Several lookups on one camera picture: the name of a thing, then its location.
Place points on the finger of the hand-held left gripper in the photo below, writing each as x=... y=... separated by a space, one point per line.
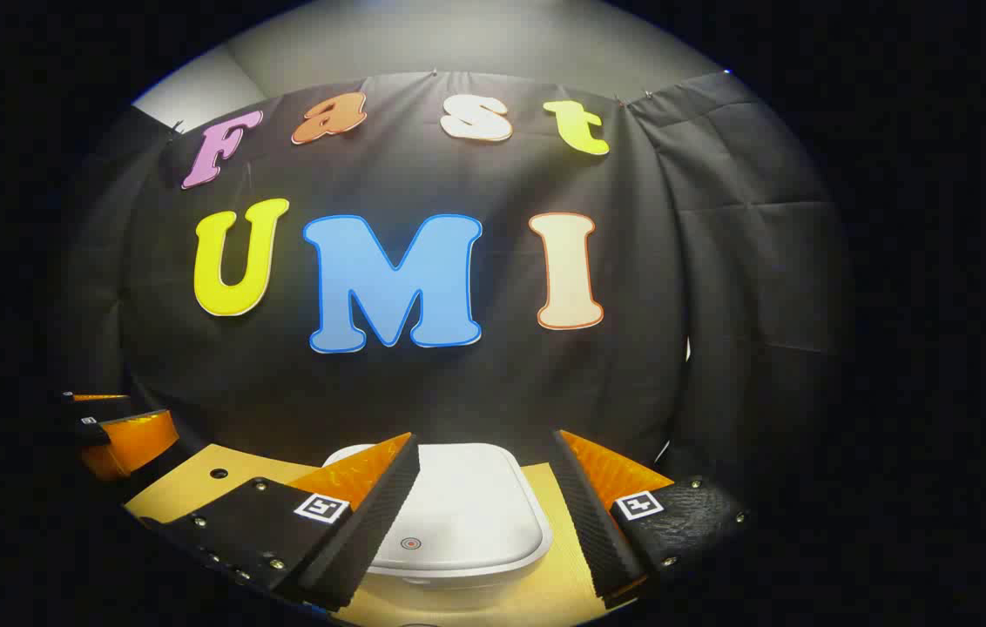
x=97 y=399
x=131 y=444

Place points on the black backdrop cloth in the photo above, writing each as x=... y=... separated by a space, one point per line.
x=406 y=174

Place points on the white desktop garbage bin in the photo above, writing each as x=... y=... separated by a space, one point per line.
x=467 y=505

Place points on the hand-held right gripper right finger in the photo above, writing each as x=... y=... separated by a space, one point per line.
x=590 y=531

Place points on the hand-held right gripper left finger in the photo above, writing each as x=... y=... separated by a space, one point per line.
x=371 y=531

